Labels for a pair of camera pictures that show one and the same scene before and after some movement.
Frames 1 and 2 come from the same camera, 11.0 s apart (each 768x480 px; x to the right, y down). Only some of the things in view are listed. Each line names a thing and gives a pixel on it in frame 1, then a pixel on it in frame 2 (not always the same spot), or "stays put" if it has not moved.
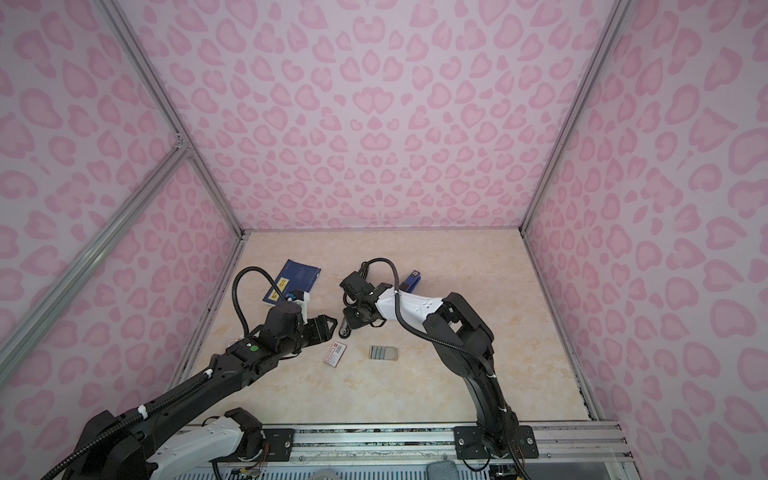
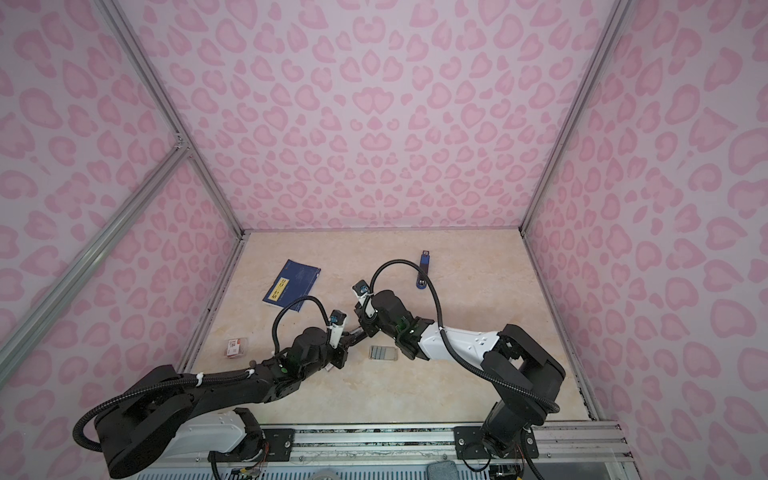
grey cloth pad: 442,470 stays put
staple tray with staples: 383,352 stays put
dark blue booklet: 294,276 stays put
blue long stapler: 411,282 → 421,280
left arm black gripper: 320,328 → 342,356
